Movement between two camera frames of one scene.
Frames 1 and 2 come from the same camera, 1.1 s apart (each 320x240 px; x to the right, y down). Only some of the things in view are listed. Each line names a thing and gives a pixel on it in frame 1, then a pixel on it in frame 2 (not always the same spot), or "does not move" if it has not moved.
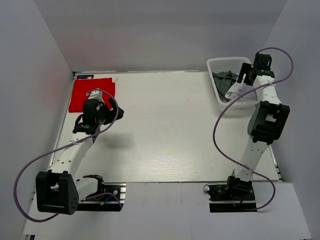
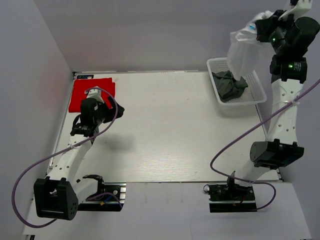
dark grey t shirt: x=223 y=81 does not move
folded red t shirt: x=82 y=87 does not move
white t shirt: x=238 y=89 -> x=245 y=51
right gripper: x=246 y=68 -> x=263 y=26
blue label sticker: x=90 y=76 does not move
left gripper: x=112 y=113 does not move
